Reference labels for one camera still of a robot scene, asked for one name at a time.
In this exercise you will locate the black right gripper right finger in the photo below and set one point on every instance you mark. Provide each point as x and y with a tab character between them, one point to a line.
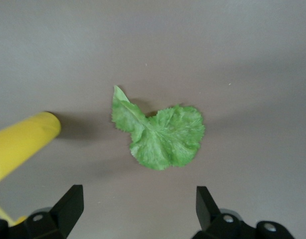
207	216

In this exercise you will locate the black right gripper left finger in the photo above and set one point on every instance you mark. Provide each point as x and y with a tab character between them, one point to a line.
68	211

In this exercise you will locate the yellow mustard squeeze bottle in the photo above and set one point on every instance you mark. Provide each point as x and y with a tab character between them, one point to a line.
23	139

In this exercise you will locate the green lettuce leaf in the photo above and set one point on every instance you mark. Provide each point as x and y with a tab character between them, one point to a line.
163	139

